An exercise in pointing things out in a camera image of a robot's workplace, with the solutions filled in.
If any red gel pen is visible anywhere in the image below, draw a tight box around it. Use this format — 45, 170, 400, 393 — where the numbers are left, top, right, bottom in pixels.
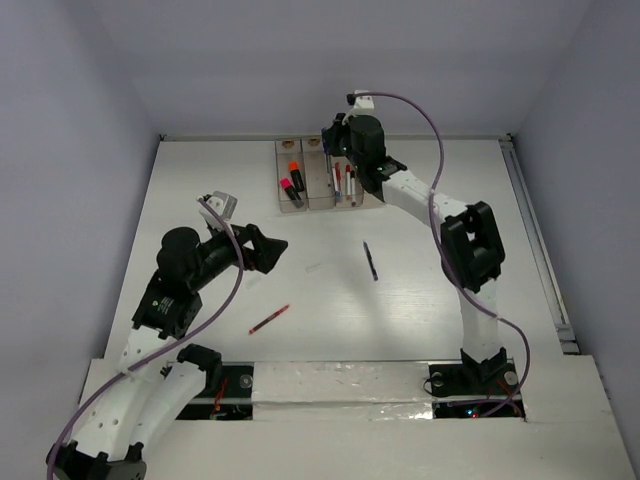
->
333, 162, 342, 199

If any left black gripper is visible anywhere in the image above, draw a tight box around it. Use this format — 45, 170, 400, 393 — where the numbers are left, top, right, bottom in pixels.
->
189, 217, 287, 290

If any clear four-compartment organizer tray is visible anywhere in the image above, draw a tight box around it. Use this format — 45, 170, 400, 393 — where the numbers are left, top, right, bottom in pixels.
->
274, 136, 383, 214

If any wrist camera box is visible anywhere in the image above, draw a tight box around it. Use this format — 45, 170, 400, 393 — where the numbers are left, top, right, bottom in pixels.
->
198, 191, 238, 225
346, 90, 374, 115

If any red-capped whiteboard marker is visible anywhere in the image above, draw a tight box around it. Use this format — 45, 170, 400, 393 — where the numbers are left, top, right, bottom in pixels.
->
344, 164, 352, 200

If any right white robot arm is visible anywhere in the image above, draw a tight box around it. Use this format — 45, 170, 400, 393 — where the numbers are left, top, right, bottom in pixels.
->
322, 113, 508, 397

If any orange highlighter marker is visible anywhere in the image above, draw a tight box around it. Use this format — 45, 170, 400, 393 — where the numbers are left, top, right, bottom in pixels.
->
288, 161, 305, 192

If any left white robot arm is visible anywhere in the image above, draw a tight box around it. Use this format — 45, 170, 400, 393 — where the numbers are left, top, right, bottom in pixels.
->
47, 224, 288, 479

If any pink highlighter marker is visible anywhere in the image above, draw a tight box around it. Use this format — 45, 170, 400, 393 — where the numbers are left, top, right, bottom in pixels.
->
280, 178, 304, 209

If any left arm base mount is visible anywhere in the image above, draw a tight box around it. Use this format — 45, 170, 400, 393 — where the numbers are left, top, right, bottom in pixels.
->
177, 363, 254, 421

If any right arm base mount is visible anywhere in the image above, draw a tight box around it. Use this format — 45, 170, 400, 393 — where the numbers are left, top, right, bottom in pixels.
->
423, 361, 525, 419

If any dark purple gel pen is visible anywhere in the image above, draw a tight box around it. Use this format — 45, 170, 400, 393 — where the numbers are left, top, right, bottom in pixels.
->
362, 241, 379, 282

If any aluminium side rail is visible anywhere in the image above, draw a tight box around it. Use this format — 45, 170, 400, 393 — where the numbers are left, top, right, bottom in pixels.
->
499, 137, 581, 356

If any blue gel pen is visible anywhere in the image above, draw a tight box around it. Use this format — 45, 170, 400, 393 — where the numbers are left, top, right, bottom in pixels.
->
323, 143, 333, 189

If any blue-capped whiteboard marker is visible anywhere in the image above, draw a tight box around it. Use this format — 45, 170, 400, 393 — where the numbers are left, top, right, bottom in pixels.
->
331, 166, 341, 201

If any red slim pen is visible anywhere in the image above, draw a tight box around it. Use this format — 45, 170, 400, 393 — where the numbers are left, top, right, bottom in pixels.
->
248, 304, 290, 335

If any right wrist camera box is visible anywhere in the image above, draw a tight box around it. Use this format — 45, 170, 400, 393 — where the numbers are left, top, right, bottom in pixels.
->
346, 90, 374, 115

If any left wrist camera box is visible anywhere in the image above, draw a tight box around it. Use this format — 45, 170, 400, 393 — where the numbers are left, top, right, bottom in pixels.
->
198, 191, 238, 225

